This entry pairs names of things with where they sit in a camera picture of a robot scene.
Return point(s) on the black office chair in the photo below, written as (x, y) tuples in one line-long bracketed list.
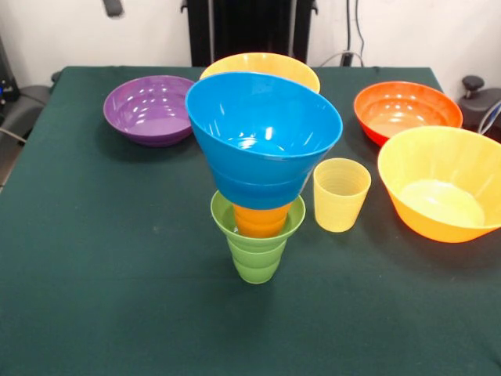
[(27, 98)]

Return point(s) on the purple plastic bowl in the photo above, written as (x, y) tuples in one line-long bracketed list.
[(148, 113)]

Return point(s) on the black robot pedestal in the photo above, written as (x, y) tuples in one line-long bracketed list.
[(250, 31)]

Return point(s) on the green plastic bowl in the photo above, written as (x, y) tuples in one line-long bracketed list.
[(223, 223)]

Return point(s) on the black chair with knob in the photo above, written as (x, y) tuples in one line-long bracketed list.
[(481, 102)]

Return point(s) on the green plastic cup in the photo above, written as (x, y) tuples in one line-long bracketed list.
[(256, 268)]

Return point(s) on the orange plastic cup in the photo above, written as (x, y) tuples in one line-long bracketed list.
[(260, 225)]

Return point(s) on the yellow plastic cup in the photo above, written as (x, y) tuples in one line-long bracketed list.
[(340, 211)]

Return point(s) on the black computer case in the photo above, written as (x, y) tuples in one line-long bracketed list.
[(6, 78)]

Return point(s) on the round blue plastic bowl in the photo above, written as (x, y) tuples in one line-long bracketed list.
[(258, 113)]

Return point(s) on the red plastic bowl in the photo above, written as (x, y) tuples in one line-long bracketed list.
[(407, 109)]

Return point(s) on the shallow translucent blue bowl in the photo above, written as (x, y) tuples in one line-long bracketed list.
[(258, 196)]

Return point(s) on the dark green tablecloth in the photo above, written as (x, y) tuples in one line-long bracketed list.
[(313, 313)]

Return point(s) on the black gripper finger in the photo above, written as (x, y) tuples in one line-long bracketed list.
[(112, 7)]

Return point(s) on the large orange plastic bowl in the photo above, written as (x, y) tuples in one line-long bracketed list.
[(274, 62), (438, 196)]

